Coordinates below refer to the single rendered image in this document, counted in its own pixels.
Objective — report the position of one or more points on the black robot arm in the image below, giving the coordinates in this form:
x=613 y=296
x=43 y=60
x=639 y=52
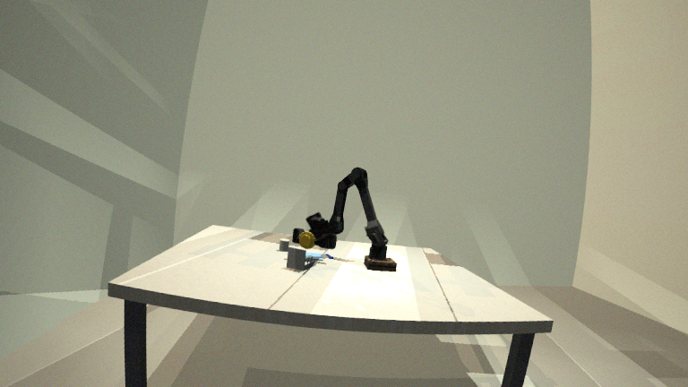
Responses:
x=374 y=229

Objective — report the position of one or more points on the yellow plate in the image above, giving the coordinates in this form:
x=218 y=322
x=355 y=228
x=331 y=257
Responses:
x=306 y=240

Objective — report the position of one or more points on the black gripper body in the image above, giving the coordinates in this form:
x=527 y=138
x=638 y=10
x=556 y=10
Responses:
x=317 y=234

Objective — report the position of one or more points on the grey cylinder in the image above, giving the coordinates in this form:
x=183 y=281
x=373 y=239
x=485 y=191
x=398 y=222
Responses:
x=283 y=245

